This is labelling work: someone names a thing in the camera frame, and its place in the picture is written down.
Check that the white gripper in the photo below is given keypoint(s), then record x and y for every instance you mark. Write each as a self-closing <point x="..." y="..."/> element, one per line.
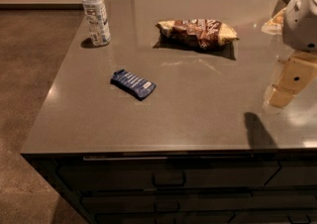
<point x="301" y="23"/>

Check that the brown chip bag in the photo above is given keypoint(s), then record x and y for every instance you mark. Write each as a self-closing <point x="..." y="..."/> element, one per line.
<point x="204" y="34"/>

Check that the clear plastic water bottle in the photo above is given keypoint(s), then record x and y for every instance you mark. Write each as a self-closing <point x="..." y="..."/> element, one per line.
<point x="97" y="19"/>

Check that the yellow snack packet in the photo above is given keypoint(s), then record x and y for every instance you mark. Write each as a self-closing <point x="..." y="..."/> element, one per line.
<point x="275" y="24"/>

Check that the dark cabinet with drawers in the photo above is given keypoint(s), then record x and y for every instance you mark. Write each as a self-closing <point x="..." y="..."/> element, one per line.
<point x="215" y="189"/>

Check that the blue snack bar packet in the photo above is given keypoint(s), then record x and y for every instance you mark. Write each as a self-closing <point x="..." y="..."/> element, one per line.
<point x="138" y="87"/>

